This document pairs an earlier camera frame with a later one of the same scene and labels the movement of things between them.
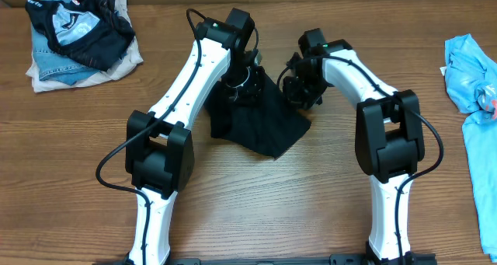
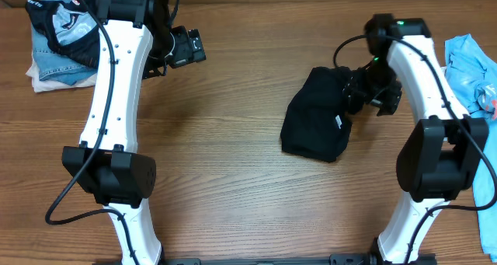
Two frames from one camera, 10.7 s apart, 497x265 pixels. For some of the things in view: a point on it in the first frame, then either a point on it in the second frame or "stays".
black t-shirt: [265, 122] → [318, 120]
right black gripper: [288, 88] → [390, 101]
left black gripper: [252, 92] → [186, 53]
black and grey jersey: [89, 29] stays
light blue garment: [470, 70] stays
